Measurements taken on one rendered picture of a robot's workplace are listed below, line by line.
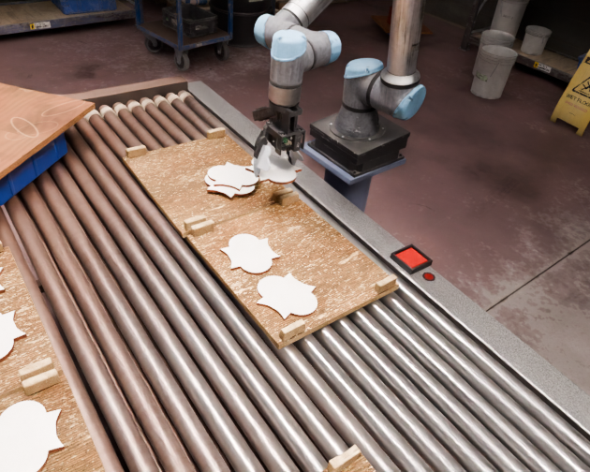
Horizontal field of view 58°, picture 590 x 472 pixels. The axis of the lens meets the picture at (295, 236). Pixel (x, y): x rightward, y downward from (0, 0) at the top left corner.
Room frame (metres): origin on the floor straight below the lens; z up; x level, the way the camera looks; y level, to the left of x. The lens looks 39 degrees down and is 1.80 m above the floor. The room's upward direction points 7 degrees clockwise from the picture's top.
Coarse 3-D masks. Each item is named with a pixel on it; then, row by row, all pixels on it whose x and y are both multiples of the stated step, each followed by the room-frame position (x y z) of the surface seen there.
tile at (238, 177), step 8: (216, 168) 1.32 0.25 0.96; (224, 168) 1.32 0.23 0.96; (232, 168) 1.32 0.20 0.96; (240, 168) 1.33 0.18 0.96; (208, 176) 1.27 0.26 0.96; (216, 176) 1.27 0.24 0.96; (224, 176) 1.28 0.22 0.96; (232, 176) 1.28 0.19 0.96; (240, 176) 1.29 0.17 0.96; (248, 176) 1.29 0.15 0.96; (216, 184) 1.23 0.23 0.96; (224, 184) 1.24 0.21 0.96; (232, 184) 1.24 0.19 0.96; (240, 184) 1.24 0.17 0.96; (248, 184) 1.25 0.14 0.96
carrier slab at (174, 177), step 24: (192, 144) 1.47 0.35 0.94; (216, 144) 1.49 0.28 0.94; (144, 168) 1.31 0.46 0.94; (168, 168) 1.32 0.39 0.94; (192, 168) 1.34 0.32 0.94; (168, 192) 1.20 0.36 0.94; (192, 192) 1.22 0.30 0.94; (264, 192) 1.26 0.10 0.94; (168, 216) 1.10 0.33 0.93; (192, 216) 1.11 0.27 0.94; (216, 216) 1.12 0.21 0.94; (240, 216) 1.14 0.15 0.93
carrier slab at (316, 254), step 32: (224, 224) 1.09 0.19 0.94; (256, 224) 1.11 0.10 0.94; (288, 224) 1.12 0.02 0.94; (320, 224) 1.14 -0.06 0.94; (224, 256) 0.97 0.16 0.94; (288, 256) 1.00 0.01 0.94; (320, 256) 1.01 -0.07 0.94; (352, 256) 1.02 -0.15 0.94; (256, 288) 0.87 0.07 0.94; (320, 288) 0.89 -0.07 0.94; (352, 288) 0.91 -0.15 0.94; (256, 320) 0.78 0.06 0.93; (288, 320) 0.78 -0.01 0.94; (320, 320) 0.80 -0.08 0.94
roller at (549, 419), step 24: (192, 96) 1.86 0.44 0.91; (216, 120) 1.69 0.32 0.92; (240, 144) 1.54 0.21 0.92; (384, 264) 1.03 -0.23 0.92; (408, 288) 0.94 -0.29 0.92; (432, 312) 0.88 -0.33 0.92; (456, 336) 0.81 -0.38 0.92; (480, 360) 0.76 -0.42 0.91; (504, 384) 0.70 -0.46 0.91; (528, 408) 0.65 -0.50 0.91; (552, 432) 0.61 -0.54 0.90; (576, 432) 0.60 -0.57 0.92
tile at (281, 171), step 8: (272, 160) 1.23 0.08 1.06; (280, 160) 1.24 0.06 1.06; (248, 168) 1.18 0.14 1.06; (272, 168) 1.19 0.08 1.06; (280, 168) 1.20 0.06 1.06; (288, 168) 1.20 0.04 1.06; (296, 168) 1.20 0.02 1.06; (264, 176) 1.15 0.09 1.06; (272, 176) 1.15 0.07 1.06; (280, 176) 1.15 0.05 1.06; (288, 176) 1.16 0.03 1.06
